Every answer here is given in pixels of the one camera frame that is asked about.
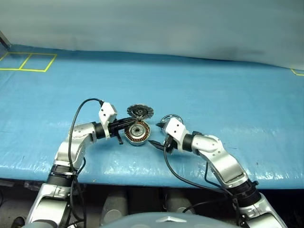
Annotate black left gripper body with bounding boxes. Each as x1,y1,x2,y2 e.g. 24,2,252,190
108,120,124,138

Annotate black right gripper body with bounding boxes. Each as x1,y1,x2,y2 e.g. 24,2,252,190
162,134,178,154

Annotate silver motor base copper windings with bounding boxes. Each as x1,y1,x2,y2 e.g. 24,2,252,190
123,123,151,147

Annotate grey rounded cylinder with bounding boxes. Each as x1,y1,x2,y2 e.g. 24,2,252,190
165,190,198,214
101,190,130,228

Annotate blue plastic table cover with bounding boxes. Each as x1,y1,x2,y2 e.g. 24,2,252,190
0,42,304,190

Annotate grey robot torso with emblem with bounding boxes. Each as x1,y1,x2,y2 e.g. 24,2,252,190
99,211,240,228

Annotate black rounded object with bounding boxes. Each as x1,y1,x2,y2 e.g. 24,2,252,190
11,216,26,228

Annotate silver spoked rotor ring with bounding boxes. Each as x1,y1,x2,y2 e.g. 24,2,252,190
161,114,185,126

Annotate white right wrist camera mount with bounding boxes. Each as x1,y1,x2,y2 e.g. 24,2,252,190
163,118,190,152

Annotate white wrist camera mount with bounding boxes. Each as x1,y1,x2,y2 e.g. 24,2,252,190
163,118,190,152
98,101,118,139

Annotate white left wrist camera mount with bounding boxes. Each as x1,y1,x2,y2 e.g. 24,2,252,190
98,101,118,139

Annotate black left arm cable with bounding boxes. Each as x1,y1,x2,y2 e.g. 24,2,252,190
67,98,105,224

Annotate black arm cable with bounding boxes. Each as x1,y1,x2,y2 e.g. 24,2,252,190
163,142,245,226
67,98,105,224

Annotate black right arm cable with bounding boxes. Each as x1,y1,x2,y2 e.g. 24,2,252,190
163,142,245,226

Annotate grey metal frame bar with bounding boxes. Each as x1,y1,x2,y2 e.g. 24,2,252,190
0,30,12,51

